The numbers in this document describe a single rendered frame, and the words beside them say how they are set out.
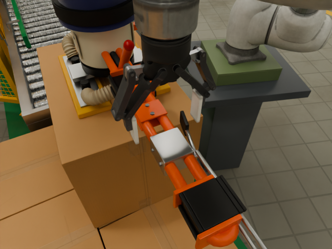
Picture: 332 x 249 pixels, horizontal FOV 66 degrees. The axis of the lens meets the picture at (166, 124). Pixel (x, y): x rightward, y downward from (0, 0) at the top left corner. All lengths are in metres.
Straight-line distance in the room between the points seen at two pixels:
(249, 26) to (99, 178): 0.82
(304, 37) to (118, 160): 0.81
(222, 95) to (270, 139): 0.99
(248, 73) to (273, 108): 1.15
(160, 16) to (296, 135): 1.91
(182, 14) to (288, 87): 0.98
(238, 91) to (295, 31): 0.31
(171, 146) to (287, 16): 0.76
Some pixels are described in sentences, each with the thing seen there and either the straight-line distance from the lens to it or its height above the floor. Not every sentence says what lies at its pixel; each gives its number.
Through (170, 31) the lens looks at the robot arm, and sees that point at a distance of 0.35.
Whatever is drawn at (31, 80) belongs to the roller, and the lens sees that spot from 1.75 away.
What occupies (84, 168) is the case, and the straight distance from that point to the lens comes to 0.72.
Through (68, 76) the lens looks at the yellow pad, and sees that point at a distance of 0.91.
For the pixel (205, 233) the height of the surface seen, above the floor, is 1.10.
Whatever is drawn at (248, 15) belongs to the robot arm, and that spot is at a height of 1.02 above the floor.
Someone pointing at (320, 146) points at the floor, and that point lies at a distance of 2.18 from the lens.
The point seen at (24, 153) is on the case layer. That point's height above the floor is 0.54.
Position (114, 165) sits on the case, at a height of 0.86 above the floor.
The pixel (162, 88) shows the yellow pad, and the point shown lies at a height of 0.96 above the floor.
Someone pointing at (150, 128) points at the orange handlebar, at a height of 1.08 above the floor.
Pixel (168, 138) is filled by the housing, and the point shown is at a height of 1.09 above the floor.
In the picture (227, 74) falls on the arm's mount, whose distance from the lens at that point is 1.16.
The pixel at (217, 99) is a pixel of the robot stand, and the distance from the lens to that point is 1.11.
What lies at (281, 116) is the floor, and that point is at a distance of 2.28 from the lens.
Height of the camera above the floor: 1.47
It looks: 47 degrees down
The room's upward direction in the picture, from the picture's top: straight up
